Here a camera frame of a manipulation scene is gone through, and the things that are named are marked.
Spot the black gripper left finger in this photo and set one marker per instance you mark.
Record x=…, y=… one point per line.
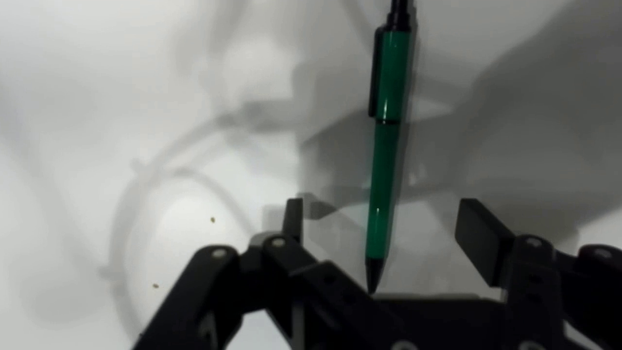
x=272, y=284

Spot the green ballpoint pen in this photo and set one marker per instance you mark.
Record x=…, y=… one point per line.
x=387, y=148

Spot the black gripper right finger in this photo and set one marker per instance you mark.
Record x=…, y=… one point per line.
x=544, y=292

